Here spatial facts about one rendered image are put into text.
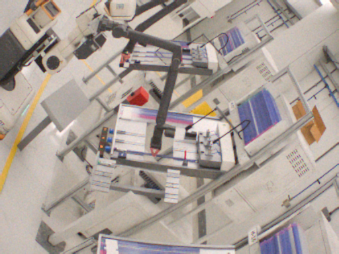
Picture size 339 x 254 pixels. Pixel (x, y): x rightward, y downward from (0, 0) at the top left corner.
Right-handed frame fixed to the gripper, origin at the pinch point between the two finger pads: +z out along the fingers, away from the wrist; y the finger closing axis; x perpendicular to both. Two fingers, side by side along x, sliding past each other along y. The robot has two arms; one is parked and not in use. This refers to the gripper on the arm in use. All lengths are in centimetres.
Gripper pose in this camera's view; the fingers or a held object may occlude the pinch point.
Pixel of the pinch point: (153, 155)
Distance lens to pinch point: 325.6
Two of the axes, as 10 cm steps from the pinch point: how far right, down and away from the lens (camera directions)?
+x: -9.8, -1.6, -0.7
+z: -1.8, 8.5, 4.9
